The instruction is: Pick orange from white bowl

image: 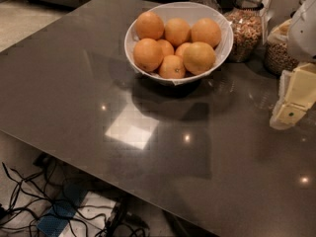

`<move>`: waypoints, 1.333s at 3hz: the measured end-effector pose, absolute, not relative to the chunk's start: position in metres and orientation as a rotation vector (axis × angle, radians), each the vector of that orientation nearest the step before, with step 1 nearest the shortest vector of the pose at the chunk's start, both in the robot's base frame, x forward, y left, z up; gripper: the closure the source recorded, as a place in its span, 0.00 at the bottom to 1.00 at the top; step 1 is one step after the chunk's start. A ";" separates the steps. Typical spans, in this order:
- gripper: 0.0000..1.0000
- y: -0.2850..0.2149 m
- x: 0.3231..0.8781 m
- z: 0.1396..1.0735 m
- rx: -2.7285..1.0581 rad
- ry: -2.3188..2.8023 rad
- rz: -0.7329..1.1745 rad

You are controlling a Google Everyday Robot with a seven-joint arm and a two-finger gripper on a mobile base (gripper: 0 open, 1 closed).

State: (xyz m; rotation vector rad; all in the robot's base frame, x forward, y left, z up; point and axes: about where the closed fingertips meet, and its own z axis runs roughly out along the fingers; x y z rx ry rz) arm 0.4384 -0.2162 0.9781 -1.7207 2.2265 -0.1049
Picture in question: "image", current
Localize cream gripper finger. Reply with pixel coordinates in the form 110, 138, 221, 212
270, 101, 310, 130

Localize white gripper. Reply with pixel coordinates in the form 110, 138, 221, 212
279, 0, 316, 111

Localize glass jar of grains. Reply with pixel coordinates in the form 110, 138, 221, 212
264, 19, 298, 76

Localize glass jar of nuts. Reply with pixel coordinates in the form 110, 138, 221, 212
225, 0, 265, 62

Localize orange centre right hidden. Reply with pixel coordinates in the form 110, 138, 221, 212
175, 42, 191, 58

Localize orange centre small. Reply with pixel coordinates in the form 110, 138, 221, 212
157, 39, 175, 56

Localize white board on floor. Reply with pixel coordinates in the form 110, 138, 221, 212
58, 192, 116, 237

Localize blue mat on floor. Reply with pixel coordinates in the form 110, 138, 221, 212
37, 185, 87, 237

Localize black cables on floor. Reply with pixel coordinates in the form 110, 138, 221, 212
0, 153, 149, 237

